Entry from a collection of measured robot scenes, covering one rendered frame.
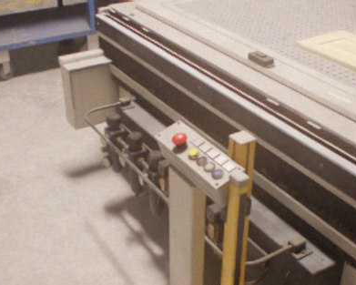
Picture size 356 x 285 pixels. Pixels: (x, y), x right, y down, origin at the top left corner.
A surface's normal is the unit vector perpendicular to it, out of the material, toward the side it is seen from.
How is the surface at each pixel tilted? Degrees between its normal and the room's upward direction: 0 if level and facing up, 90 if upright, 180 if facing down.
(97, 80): 90
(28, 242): 0
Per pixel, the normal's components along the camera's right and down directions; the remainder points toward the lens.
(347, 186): -0.85, 0.26
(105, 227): 0.00, -0.86
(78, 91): 0.53, 0.43
